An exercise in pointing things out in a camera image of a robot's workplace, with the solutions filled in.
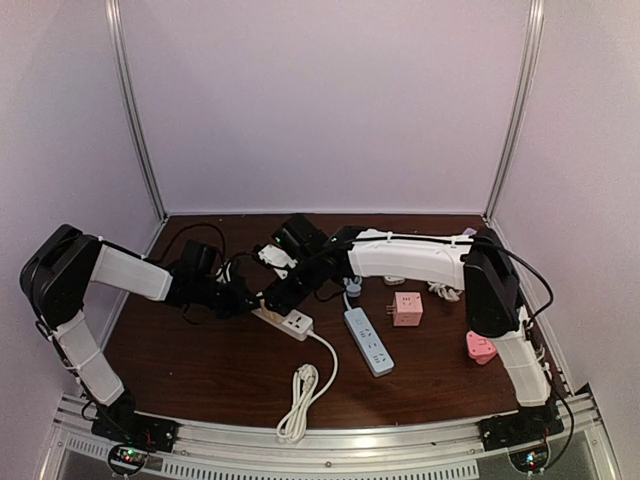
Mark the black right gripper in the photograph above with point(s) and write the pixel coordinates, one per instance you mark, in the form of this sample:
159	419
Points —
279	296

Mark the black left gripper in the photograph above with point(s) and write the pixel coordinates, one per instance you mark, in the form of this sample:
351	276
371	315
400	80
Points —
238	295

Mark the pink cube socket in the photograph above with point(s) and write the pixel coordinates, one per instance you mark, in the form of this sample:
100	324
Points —
406	309

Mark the blue-grey power strip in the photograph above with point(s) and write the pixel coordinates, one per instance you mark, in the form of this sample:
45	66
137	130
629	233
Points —
369	343

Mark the white square adapter plug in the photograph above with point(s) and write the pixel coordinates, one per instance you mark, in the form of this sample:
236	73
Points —
393	280

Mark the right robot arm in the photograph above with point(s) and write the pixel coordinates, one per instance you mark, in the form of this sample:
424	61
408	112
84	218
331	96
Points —
477	265

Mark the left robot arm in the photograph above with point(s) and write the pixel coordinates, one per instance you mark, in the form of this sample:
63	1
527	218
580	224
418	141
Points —
57	276

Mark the pink triangular socket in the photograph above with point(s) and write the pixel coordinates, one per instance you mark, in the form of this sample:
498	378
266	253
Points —
480	349

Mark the white power strip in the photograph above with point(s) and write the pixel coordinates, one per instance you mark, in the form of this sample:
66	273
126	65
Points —
297	325

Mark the white coiled cable purple strip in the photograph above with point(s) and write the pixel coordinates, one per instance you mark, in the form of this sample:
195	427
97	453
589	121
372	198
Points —
445	292

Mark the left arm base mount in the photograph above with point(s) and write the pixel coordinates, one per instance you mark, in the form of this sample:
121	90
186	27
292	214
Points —
141	431

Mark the aluminium front rail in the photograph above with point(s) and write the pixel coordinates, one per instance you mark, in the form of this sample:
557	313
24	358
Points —
442	450

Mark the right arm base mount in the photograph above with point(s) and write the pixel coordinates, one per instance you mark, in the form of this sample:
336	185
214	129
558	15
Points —
527	424

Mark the left aluminium frame post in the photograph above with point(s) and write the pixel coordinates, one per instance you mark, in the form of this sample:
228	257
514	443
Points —
132	113

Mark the aluminium frame post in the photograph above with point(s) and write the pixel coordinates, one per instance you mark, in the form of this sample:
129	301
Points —
132	113
528	66

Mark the right aluminium frame post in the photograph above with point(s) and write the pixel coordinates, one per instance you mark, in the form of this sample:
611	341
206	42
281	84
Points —
528	66

